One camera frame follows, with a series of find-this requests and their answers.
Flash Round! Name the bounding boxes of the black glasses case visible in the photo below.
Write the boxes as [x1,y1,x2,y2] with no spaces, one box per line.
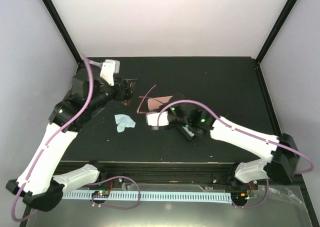
[176,126,197,142]

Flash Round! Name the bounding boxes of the red frame sunglasses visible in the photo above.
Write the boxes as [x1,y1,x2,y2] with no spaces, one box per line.
[136,84,168,116]

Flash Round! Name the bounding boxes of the pink glasses case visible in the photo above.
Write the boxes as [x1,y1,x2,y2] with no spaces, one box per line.
[147,95,173,112]

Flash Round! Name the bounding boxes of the light blue cleaning cloth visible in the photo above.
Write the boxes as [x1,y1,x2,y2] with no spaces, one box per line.
[182,126,195,138]

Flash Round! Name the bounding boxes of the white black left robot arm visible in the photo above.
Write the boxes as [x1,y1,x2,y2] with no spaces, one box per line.
[5,74,138,212]

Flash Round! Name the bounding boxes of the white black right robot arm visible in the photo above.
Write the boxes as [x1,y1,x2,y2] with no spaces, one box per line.
[167,97,300,189]

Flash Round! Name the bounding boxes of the right base circuit board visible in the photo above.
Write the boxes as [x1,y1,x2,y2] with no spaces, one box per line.
[231,192,257,201]

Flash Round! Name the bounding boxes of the base circuit board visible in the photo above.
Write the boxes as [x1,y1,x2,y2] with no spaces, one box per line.
[231,192,257,201]
[91,190,110,199]

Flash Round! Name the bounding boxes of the left base circuit board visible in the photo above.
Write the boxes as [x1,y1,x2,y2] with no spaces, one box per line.
[91,190,110,199]

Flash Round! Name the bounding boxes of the brown frame sunglasses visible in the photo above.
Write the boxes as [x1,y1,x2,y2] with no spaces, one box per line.
[122,99,131,106]

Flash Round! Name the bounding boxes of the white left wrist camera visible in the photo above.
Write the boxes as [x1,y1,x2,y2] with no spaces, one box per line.
[100,59,120,87]

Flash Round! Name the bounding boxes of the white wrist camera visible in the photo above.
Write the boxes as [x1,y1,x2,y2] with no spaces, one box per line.
[100,59,120,87]
[145,111,169,127]

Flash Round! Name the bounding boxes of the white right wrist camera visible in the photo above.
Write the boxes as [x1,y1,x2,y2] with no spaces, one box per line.
[145,111,169,127]

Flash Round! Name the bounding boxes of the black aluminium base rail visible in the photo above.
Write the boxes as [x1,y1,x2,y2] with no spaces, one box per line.
[78,170,258,190]

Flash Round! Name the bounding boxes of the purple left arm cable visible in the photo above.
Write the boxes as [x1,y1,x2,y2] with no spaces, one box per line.
[10,54,142,223]

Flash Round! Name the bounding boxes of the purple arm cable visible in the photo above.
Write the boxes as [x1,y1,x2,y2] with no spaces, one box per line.
[157,99,315,210]
[10,54,142,223]

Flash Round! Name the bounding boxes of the white slotted cable duct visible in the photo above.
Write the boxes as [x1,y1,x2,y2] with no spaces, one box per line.
[63,190,232,204]

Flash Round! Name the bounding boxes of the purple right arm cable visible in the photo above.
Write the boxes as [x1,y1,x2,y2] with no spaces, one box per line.
[157,99,315,210]

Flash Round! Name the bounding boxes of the left black frame post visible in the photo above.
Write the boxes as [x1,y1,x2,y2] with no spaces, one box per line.
[42,0,83,65]

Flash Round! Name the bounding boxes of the black frame post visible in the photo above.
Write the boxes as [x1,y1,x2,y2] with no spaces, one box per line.
[42,0,83,65]
[255,0,298,65]

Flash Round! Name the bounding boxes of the right black frame post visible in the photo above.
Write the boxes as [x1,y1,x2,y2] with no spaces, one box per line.
[255,0,298,65]

